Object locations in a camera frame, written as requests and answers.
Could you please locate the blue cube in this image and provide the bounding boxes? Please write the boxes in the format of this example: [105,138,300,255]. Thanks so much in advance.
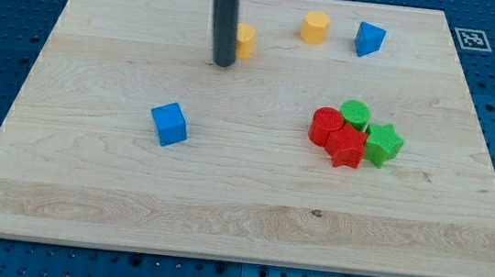
[150,102,187,147]

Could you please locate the blue triangular prism block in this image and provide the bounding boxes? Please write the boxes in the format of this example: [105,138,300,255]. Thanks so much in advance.
[354,21,386,57]

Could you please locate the wooden board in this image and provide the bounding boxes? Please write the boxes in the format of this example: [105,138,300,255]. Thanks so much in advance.
[0,0,495,277]

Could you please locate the yellow hexagon block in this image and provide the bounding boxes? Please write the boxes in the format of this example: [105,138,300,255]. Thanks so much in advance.
[300,10,331,45]

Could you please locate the yellow cylinder block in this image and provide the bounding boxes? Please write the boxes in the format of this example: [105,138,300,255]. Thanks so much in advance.
[236,23,257,60]

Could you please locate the red star block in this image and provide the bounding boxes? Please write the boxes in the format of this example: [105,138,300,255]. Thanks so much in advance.
[324,123,368,168]

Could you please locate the red cylinder block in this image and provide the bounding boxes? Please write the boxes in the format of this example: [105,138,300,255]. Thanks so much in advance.
[308,107,345,147]

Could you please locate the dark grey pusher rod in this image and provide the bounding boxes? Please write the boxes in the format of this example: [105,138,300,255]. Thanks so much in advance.
[212,0,239,67]

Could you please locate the green cylinder block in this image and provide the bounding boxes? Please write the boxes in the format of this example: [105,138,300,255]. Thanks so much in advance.
[339,100,371,131]

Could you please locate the green star block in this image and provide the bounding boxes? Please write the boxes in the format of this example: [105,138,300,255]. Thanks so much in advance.
[364,123,405,168]

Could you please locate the white fiducial marker tag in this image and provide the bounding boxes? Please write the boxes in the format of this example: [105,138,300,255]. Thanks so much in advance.
[455,28,492,52]

